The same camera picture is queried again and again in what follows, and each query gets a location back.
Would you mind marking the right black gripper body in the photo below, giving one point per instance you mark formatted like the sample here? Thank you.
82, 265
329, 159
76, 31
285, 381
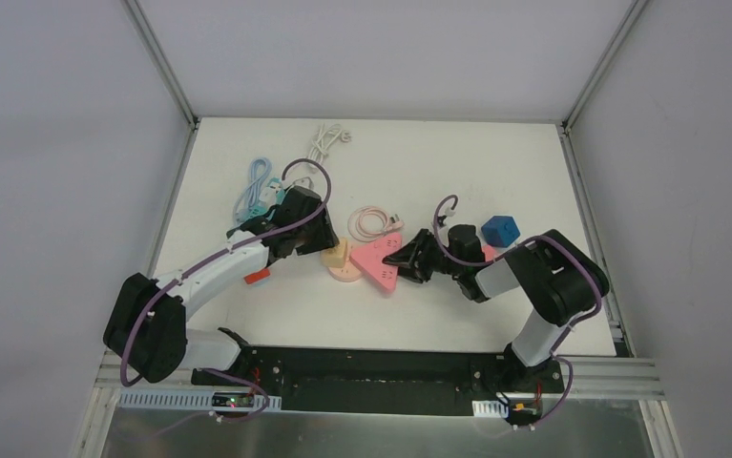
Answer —
425, 256

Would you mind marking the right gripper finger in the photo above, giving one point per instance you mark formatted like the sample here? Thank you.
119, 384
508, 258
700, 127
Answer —
417, 272
411, 252

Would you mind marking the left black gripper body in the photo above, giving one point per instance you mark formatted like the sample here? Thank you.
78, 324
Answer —
318, 233

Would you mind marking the pink square plug adapter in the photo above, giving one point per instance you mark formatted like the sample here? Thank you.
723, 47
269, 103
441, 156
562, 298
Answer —
489, 253

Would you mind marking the blue cube plug adapter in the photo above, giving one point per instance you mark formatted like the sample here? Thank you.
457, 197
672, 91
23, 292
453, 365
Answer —
500, 231

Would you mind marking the pink triangular power strip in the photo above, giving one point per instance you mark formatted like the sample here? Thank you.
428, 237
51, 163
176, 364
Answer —
369, 259

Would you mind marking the yellow plug adapter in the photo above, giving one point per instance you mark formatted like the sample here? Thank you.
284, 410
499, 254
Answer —
337, 256

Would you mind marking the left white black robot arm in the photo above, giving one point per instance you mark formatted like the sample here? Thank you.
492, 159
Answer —
148, 325

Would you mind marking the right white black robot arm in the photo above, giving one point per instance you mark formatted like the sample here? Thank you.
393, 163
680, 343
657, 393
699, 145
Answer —
563, 286

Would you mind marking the white plug in teal strip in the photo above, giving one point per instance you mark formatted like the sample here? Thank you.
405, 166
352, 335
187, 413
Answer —
269, 195

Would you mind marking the pale pink round socket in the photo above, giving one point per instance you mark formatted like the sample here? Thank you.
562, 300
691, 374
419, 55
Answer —
347, 273

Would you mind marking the teal power strip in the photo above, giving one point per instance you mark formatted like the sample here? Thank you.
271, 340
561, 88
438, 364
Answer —
257, 198

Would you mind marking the red small adapter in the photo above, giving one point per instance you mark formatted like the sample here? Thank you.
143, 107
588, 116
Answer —
256, 277

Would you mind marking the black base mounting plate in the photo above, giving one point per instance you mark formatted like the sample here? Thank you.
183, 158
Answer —
389, 382

